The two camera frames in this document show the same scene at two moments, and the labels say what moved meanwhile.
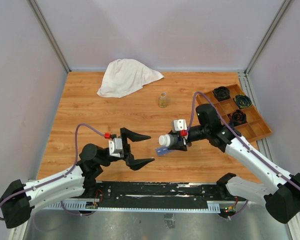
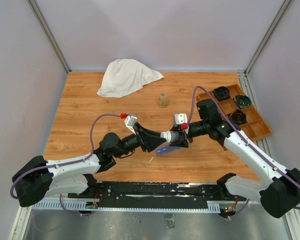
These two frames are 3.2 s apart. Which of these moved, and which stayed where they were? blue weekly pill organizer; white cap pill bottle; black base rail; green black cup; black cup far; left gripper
Moved: white cap pill bottle; left gripper
Stayed: green black cup; black base rail; black cup far; blue weekly pill organizer
